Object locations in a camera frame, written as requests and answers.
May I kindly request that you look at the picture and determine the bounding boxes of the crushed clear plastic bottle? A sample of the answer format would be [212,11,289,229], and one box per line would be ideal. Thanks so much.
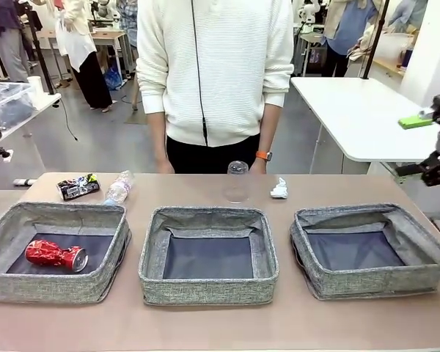
[103,169,136,206]

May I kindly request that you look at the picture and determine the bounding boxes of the crushed black drink can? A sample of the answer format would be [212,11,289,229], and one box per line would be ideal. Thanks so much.
[56,172,100,202]

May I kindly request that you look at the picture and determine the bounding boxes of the crushed red soda can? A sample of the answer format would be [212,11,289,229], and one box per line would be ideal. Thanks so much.
[24,239,89,273]

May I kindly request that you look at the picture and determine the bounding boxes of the person's right forearm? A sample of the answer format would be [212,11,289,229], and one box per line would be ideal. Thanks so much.
[146,111,169,164]

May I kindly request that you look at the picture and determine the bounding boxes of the person's left forearm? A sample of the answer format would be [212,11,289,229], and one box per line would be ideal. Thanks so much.
[258,101,282,154]

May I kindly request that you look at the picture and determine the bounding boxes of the person's left hand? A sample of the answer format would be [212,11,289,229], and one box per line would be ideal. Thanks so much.
[249,158,269,175]

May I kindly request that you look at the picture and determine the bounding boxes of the person's right hand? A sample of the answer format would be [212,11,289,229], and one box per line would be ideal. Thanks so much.
[155,159,176,175]

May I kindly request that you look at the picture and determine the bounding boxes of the large white table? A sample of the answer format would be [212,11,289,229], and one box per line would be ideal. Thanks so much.
[290,76,440,177]

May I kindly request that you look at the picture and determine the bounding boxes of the translucent white container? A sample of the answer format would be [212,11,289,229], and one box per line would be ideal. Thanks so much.
[373,32,415,63]

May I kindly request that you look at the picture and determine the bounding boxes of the black stand pole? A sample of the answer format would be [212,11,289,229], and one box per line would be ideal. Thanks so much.
[362,0,389,80]

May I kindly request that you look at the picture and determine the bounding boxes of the person in grey-blue shirt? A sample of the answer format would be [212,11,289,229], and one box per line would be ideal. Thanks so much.
[386,0,428,34]

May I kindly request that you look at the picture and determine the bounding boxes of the person in blue shirt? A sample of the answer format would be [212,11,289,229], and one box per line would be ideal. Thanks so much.
[322,0,381,78]

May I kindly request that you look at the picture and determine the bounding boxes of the grey fabric basket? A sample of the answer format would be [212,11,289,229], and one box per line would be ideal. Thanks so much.
[289,203,440,301]
[0,201,133,304]
[138,206,280,306]

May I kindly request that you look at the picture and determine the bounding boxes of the small white background robot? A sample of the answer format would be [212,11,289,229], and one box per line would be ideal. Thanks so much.
[298,0,318,23]

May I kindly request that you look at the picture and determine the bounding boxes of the clear plastic cup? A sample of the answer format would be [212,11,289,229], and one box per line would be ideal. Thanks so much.
[222,160,251,205]

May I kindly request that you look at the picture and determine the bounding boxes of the black trousers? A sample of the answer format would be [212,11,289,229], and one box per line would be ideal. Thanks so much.
[166,131,262,175]

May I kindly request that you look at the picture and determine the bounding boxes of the white knit sweater torso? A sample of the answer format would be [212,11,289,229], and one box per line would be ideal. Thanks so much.
[135,0,295,147]

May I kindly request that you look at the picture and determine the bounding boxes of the person in plaid shirt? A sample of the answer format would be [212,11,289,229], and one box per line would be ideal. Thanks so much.
[117,0,139,111]

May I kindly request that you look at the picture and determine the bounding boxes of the blue plastic bag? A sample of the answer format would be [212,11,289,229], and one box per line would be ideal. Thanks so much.
[104,66,124,92]

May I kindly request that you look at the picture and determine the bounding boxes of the wooden top background desk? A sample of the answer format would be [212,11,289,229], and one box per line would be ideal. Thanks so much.
[89,31,135,80]

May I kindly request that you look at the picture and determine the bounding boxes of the woman in white top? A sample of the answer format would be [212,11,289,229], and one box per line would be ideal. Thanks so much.
[54,0,114,113]

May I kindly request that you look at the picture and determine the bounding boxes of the small white side table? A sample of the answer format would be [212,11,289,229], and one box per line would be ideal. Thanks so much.
[0,93,62,151]

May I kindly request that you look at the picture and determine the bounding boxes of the black tripod pole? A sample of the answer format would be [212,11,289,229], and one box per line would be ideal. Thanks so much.
[21,0,56,95]

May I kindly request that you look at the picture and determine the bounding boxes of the white paper roll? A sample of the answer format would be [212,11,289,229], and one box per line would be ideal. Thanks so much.
[26,76,42,102]

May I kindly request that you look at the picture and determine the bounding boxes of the clear plastic storage box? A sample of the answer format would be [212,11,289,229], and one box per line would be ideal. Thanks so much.
[0,82,36,128]

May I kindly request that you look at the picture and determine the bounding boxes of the person in grey trousers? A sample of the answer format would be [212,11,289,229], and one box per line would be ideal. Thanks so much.
[0,0,33,84]

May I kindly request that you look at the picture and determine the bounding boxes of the thin black hanging cable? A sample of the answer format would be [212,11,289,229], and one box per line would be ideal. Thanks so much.
[190,0,210,146]

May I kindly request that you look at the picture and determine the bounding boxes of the thin black dangling cable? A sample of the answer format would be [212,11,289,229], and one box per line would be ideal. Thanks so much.
[53,97,78,142]

